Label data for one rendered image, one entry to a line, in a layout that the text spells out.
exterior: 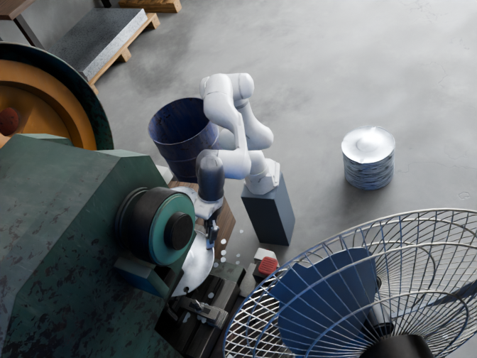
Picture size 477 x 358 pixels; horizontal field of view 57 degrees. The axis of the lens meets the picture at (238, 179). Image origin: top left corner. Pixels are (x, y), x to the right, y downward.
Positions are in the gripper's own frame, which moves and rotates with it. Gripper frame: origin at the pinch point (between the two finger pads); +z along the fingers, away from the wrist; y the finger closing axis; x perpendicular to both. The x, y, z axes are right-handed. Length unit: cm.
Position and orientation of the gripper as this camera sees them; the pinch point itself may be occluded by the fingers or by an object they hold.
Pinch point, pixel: (210, 241)
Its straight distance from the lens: 166.1
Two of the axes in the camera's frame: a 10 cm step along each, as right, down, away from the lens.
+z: -0.5, 7.3, 6.8
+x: -9.3, 2.1, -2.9
